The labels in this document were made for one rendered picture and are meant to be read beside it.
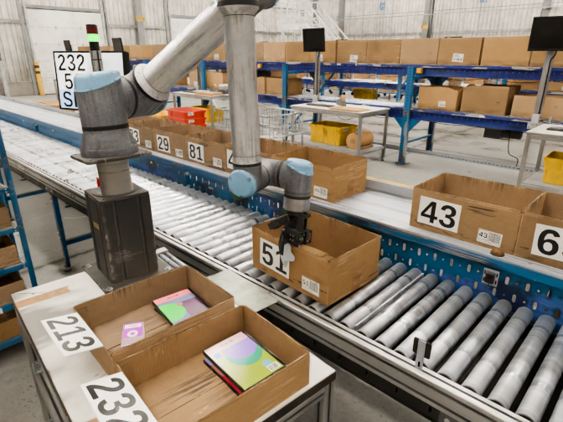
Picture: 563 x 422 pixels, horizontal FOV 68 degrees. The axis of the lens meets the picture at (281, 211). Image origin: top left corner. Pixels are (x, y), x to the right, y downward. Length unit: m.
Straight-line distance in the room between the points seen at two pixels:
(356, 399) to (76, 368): 1.34
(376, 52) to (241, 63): 5.89
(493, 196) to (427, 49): 4.90
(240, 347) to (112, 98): 0.89
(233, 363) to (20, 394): 1.56
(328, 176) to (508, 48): 4.62
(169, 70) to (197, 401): 1.03
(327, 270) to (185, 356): 0.50
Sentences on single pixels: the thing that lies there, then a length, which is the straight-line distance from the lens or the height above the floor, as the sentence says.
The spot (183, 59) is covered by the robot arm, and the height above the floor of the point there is 1.52.
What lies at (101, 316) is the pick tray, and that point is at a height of 0.78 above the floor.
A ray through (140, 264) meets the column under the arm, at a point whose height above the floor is 0.81.
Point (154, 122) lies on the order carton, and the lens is 3.54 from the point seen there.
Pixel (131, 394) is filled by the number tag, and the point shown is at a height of 0.85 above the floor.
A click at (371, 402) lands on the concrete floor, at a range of 2.20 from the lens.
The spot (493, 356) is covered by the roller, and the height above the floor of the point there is 0.75.
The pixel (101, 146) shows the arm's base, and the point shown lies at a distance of 1.50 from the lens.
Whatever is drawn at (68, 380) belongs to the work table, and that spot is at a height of 0.75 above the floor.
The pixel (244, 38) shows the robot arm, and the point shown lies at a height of 1.58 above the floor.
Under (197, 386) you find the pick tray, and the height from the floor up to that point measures 0.76.
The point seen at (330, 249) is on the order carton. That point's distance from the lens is 1.74.
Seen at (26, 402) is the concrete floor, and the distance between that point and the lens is 2.48.
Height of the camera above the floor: 1.54
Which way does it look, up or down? 21 degrees down
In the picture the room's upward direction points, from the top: straight up
